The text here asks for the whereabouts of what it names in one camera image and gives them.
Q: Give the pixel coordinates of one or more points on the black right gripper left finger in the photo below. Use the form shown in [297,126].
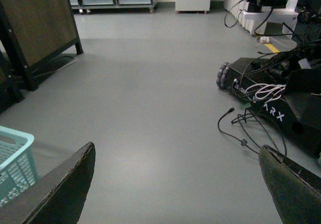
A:
[59,196]

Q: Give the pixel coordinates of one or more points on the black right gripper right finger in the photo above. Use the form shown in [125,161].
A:
[295,190]

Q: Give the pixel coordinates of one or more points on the light blue plastic basket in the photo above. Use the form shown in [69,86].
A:
[18,170]

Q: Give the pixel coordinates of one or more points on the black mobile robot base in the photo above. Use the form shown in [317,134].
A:
[283,87]

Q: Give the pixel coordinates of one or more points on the brown wooden board stand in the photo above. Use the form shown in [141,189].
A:
[33,32]

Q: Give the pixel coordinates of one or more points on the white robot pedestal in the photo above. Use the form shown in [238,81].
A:
[274,11]

